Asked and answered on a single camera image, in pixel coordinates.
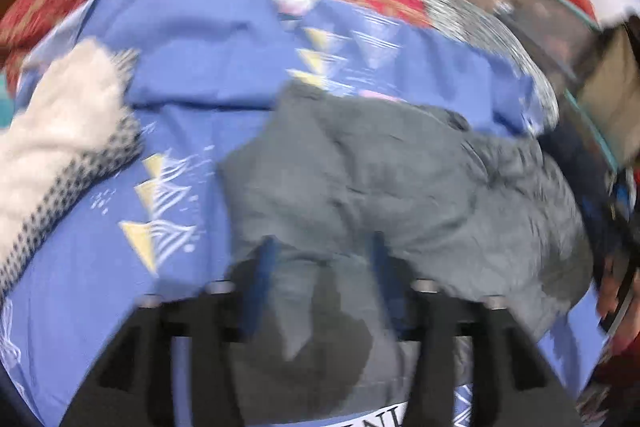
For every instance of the blue printed bedsheet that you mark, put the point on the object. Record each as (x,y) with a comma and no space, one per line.
(200,57)

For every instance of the white fleece cloth dotted edge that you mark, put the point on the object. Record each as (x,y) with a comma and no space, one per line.
(55,132)

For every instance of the cardboard box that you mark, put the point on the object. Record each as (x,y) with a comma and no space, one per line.
(615,97)

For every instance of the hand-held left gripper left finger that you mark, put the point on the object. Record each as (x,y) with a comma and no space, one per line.
(261,279)

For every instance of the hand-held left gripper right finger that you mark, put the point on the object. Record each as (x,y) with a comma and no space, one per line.
(386,279)

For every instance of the person's right hand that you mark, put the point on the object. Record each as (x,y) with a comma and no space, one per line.
(611,287)

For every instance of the person's right forearm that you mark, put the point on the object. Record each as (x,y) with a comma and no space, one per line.
(620,357)

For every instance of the dark navy cloth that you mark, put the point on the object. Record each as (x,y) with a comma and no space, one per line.
(575,167)

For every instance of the glass table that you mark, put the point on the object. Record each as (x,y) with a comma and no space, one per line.
(545,37)

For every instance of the grey puffer jacket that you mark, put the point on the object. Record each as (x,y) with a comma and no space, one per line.
(400,187)

